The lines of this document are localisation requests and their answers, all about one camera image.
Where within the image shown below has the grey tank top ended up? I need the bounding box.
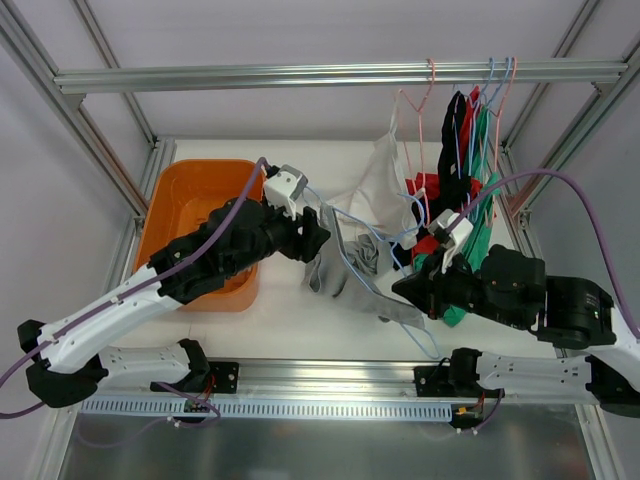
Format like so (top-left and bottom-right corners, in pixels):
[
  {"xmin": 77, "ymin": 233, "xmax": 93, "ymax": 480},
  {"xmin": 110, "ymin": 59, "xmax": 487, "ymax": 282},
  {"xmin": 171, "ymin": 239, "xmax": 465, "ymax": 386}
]
[{"xmin": 302, "ymin": 205, "xmax": 424, "ymax": 328}]

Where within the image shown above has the white tank top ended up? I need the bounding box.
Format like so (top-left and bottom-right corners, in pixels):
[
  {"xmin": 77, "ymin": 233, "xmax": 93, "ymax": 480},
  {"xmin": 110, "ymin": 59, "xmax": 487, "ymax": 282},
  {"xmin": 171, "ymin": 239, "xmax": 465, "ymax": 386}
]
[{"xmin": 329, "ymin": 104, "xmax": 420, "ymax": 250}]

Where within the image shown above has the red tank top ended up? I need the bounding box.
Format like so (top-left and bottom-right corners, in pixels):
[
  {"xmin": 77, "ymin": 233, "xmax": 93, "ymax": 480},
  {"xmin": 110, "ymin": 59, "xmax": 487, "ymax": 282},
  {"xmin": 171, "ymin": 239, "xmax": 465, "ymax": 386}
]
[{"xmin": 404, "ymin": 85, "xmax": 484, "ymax": 261}]

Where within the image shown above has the pink wire hanger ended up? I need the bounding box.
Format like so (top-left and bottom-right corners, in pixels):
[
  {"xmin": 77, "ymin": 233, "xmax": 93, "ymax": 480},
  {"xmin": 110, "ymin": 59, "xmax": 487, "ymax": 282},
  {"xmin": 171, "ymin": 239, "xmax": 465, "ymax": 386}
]
[
  {"xmin": 395, "ymin": 58, "xmax": 436, "ymax": 227},
  {"xmin": 479, "ymin": 57, "xmax": 519, "ymax": 221}
]

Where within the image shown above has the black tank top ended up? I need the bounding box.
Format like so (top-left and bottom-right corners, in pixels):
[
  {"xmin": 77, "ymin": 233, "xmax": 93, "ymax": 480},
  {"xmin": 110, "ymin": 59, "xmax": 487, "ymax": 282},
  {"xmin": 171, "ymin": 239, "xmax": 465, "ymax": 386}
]
[{"xmin": 391, "ymin": 91, "xmax": 491, "ymax": 271}]

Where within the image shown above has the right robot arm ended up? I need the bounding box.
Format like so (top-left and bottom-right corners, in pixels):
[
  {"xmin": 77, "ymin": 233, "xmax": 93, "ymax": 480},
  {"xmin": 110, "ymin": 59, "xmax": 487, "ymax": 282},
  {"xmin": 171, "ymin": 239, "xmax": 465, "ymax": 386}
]
[{"xmin": 392, "ymin": 245, "xmax": 639, "ymax": 418}]

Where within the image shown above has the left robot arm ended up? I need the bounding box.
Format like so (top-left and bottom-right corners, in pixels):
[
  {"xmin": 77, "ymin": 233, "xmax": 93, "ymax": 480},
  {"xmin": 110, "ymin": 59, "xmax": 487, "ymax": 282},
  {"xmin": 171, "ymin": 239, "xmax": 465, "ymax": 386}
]
[{"xmin": 17, "ymin": 198, "xmax": 330, "ymax": 408}]

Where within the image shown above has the green tank top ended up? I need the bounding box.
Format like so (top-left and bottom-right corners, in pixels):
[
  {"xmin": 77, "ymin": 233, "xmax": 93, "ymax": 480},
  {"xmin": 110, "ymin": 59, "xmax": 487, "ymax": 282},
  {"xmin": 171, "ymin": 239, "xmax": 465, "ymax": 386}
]
[{"xmin": 406, "ymin": 92, "xmax": 498, "ymax": 327}]

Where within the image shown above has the orange plastic basket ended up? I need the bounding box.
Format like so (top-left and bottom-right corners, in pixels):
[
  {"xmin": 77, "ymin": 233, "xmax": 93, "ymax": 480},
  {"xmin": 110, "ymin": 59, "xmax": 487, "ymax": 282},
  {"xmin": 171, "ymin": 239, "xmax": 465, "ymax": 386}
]
[{"xmin": 133, "ymin": 158, "xmax": 269, "ymax": 314}]

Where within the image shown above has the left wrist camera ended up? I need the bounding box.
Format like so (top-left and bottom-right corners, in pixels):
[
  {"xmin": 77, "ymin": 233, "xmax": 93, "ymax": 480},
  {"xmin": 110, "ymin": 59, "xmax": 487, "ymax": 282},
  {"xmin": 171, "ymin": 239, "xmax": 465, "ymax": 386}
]
[{"xmin": 263, "ymin": 165, "xmax": 308, "ymax": 220}]

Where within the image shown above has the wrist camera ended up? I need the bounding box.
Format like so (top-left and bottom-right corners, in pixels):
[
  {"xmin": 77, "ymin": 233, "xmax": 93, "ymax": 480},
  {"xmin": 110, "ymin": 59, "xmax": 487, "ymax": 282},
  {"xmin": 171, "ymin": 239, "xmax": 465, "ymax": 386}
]
[
  {"xmin": 263, "ymin": 165, "xmax": 308, "ymax": 220},
  {"xmin": 428, "ymin": 209, "xmax": 473, "ymax": 274}
]

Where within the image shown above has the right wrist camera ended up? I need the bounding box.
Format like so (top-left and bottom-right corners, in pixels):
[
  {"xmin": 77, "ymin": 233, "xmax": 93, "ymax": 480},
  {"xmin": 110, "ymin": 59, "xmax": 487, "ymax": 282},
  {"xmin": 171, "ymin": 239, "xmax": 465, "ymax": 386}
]
[{"xmin": 428, "ymin": 209, "xmax": 473, "ymax": 274}]

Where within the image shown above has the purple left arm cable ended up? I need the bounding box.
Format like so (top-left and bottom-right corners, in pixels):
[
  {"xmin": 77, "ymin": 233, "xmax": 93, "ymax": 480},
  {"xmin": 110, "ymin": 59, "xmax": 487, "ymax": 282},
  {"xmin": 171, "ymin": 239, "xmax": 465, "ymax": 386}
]
[{"xmin": 0, "ymin": 157, "xmax": 274, "ymax": 419}]

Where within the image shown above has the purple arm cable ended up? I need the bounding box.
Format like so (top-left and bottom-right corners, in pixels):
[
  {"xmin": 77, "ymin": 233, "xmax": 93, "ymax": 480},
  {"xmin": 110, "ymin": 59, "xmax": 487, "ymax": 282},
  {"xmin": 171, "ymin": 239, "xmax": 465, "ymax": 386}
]
[
  {"xmin": 0, "ymin": 157, "xmax": 274, "ymax": 419},
  {"xmin": 449, "ymin": 168, "xmax": 640, "ymax": 341}
]

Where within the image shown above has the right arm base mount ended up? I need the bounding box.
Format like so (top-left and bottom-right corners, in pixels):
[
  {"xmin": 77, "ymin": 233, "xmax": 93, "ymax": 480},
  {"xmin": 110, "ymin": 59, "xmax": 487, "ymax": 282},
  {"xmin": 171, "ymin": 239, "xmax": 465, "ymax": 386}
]
[{"xmin": 413, "ymin": 365, "xmax": 499, "ymax": 399}]

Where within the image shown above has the aluminium frame rail front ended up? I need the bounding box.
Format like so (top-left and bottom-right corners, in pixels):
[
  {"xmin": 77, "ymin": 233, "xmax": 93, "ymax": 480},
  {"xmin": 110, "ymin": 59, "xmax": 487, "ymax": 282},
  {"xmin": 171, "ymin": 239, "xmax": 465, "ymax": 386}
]
[{"xmin": 59, "ymin": 357, "xmax": 591, "ymax": 401}]

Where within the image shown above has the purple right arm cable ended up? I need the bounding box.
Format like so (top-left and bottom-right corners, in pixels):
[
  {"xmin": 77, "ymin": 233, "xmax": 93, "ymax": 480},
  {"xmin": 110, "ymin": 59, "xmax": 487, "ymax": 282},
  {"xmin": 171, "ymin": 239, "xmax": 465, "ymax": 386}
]
[{"xmin": 449, "ymin": 168, "xmax": 640, "ymax": 341}]

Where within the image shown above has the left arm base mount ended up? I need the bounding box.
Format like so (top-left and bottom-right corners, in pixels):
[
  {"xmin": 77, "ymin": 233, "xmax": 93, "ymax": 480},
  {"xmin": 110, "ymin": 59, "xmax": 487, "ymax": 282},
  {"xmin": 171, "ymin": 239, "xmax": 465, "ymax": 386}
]
[{"xmin": 170, "ymin": 361, "xmax": 240, "ymax": 395}]

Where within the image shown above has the white slotted cable duct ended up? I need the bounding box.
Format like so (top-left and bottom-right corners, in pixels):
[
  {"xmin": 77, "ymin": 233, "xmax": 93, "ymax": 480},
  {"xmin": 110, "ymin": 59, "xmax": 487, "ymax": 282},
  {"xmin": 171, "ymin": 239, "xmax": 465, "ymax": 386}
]
[{"xmin": 81, "ymin": 395, "xmax": 454, "ymax": 423}]

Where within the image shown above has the aluminium hanging rail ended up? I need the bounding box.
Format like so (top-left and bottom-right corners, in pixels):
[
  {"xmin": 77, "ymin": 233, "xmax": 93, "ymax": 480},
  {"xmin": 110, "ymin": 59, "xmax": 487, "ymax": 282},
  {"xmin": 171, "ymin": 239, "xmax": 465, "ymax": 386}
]
[{"xmin": 54, "ymin": 58, "xmax": 630, "ymax": 94}]

